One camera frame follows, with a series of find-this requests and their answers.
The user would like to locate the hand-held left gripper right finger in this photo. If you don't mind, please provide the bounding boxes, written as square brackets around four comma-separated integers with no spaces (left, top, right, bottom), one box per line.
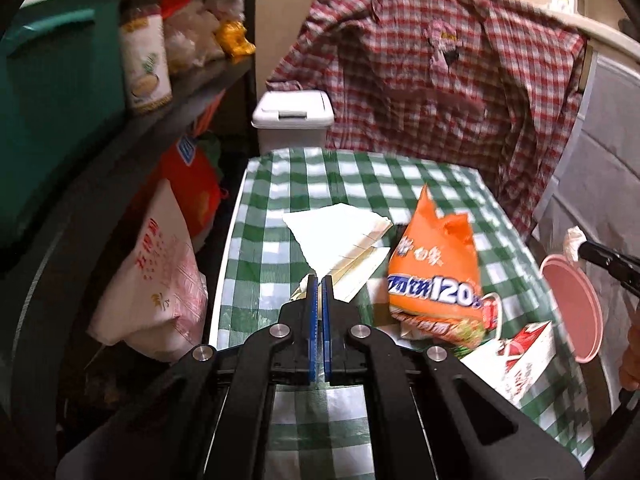
[321,275,586,480]

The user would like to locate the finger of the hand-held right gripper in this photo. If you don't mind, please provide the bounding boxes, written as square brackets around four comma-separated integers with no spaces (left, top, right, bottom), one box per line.
[577,241,640,298]

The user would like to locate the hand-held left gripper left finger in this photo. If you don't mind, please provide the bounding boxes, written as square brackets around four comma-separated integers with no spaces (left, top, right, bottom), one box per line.
[57,274,321,480]

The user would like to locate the white tissue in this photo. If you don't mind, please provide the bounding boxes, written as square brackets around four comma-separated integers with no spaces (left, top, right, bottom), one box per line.
[562,226,587,261]

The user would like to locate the pink round bin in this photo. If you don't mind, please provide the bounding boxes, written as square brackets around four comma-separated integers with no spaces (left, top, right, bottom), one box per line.
[540,254,605,365]

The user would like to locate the white paper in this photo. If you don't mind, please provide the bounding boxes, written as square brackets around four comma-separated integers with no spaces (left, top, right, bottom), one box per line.
[282,203,396,303]

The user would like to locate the orange snack bag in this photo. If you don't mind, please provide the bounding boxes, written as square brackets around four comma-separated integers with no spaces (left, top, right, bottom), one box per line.
[387,184,501,348]

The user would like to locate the red and white carton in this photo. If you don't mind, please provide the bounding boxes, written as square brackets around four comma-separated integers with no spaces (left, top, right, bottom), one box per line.
[460,320,558,406]

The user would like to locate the person's right hand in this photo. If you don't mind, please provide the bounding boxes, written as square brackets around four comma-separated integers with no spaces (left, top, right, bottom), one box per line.
[619,317,640,391]

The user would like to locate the grey cloth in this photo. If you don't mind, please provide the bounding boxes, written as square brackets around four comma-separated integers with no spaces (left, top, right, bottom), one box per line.
[532,55,640,391]

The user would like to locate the green checkered tablecloth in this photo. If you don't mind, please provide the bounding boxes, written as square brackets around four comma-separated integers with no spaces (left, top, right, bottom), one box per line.
[207,147,596,480]

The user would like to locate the white plastic bag red print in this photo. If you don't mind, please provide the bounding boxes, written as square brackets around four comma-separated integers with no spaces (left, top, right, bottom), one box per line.
[87,180,208,363]

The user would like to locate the red bag with blue label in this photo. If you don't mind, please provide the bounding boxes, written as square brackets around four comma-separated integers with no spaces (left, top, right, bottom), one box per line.
[160,130,223,251]

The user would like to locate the white lidded bin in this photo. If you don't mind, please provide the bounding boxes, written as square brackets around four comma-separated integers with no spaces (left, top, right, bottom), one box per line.
[251,91,336,153]

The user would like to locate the black shelf rack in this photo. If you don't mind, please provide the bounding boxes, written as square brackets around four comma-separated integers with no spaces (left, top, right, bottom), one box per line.
[0,55,261,461]

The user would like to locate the red plaid shirt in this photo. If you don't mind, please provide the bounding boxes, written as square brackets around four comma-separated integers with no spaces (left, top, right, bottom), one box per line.
[267,0,591,241]

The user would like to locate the golden foil packet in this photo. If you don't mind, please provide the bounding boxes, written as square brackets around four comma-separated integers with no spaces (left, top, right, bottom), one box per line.
[215,20,257,58]

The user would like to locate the glass jar with white label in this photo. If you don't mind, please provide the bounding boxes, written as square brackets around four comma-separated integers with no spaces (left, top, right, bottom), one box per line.
[119,0,173,115]

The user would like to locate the clear bags of white food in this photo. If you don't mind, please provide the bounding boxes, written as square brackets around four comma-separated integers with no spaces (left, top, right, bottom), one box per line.
[162,0,246,76]

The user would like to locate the teal plastic storage bin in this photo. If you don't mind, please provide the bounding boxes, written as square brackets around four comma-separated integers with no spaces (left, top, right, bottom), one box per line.
[0,0,126,251]

